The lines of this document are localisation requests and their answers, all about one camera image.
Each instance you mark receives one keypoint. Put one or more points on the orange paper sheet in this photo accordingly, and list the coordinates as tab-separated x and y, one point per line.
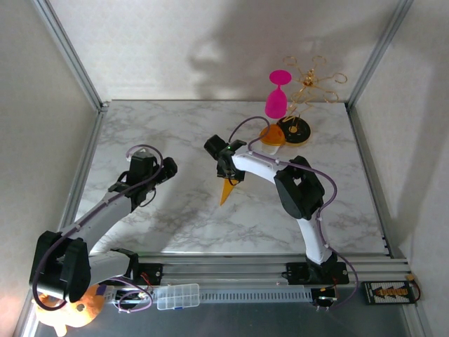
226	194

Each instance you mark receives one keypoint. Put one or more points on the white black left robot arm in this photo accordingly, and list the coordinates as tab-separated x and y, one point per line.
59	270

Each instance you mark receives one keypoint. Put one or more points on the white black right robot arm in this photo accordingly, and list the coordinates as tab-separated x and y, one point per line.
298	189

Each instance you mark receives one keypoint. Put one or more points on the white cup with orange lid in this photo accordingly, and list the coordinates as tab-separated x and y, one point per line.
273	135

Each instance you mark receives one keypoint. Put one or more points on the pink wine glass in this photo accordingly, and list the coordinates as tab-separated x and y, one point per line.
277	102

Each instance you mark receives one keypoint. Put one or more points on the small controller board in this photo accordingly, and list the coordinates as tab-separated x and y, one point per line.
135	296
324	296

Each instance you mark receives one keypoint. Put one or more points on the clear plastic organizer box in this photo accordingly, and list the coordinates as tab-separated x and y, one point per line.
177	296

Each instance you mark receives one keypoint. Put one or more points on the orange plush toy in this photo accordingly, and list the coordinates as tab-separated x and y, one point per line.
84	310

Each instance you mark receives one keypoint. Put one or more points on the black power distribution board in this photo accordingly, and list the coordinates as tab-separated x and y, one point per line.
386	292

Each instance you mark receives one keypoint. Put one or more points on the aluminium side rail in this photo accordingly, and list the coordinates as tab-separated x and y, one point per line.
362	140
94	140

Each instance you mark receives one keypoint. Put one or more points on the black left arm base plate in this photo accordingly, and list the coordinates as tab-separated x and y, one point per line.
151	274

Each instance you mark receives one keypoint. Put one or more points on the aluminium mounting rail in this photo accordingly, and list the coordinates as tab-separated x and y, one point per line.
224	270

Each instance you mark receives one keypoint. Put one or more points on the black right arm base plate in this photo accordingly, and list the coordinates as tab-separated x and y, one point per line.
294	274

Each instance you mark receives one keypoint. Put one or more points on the aluminium frame post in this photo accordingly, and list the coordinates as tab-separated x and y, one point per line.
379	52
70	52

